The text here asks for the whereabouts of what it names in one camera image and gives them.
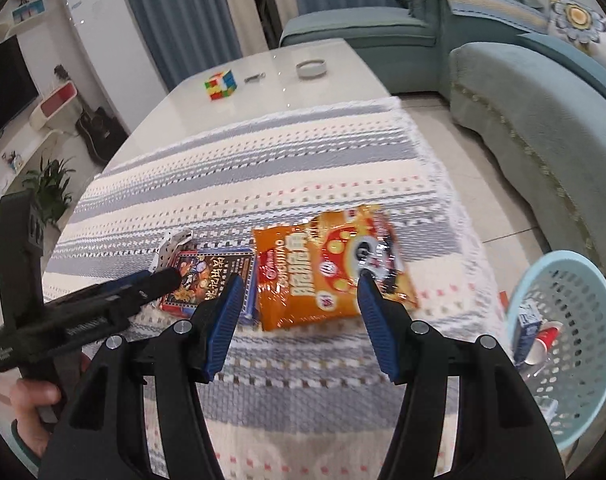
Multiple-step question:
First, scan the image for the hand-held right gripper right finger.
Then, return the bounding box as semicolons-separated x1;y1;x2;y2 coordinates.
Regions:
357;275;567;480

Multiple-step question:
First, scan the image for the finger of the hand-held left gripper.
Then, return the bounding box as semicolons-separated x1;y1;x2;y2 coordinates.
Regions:
96;270;154;301
130;266;182;306

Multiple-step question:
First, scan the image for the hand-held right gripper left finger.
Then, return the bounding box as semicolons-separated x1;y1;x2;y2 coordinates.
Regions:
37;274;246;480

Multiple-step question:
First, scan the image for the red printed box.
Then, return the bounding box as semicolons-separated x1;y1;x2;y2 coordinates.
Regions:
159;246;259;328

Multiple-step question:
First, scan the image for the orange snack bag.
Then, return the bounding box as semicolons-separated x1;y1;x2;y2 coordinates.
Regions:
251;204;419;332

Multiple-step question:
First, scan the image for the white milk carton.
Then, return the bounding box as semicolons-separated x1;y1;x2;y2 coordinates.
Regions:
513;305;544;366

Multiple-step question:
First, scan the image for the red paper cup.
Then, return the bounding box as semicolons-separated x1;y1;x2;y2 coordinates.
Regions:
525;320;566;366

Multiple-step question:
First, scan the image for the light blue plastic basket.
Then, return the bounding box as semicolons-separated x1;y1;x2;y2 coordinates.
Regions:
505;251;606;453

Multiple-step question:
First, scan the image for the person's left hand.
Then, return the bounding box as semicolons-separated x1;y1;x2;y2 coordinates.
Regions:
9;379;65;461

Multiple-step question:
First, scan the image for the silver blister pack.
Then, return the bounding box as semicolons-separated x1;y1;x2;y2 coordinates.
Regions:
150;230;194;271

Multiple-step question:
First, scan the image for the green potted plant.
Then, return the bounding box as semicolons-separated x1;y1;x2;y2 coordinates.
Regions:
22;156;76;226

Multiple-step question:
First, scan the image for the white television cabinet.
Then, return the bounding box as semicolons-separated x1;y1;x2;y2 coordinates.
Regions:
0;125;69;236

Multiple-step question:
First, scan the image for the striped woven tablecloth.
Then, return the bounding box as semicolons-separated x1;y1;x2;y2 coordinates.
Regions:
42;96;508;480

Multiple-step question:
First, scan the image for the black guitar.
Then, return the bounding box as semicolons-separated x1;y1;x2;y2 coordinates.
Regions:
74;106;129;166

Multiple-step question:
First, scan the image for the white red speaker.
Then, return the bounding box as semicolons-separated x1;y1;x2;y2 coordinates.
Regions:
28;80;79;128

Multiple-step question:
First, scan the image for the colourful puzzle cube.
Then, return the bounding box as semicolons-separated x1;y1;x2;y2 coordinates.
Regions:
204;70;237;102

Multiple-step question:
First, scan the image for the black television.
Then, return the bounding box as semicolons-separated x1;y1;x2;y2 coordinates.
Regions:
0;35;40;153

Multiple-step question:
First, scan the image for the white refrigerator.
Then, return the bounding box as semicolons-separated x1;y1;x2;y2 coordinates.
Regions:
60;0;170;136

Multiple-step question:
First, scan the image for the grey tape roll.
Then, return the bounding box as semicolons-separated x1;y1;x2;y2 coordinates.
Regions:
296;59;329;81

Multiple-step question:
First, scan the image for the blue fabric sofa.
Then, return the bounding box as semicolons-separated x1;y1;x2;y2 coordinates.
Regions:
279;0;606;291

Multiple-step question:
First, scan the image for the small photo card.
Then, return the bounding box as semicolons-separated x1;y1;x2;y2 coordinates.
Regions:
12;0;46;23

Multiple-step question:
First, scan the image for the blue cushion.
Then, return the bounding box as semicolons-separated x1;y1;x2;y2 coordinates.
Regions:
515;32;606;111

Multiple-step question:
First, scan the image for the floral pillow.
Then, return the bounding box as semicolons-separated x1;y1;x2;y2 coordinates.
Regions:
547;0;606;58

